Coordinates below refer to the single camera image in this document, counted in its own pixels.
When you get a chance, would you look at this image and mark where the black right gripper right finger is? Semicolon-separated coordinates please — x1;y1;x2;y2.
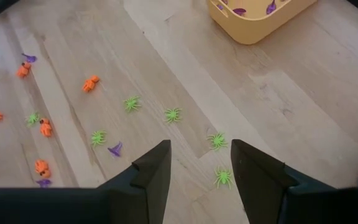
230;139;338;224

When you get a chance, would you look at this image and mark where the yellow plastic bin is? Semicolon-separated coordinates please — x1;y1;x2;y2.
206;0;318;45

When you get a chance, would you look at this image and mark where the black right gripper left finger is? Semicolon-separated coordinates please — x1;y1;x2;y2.
98;139;172;224

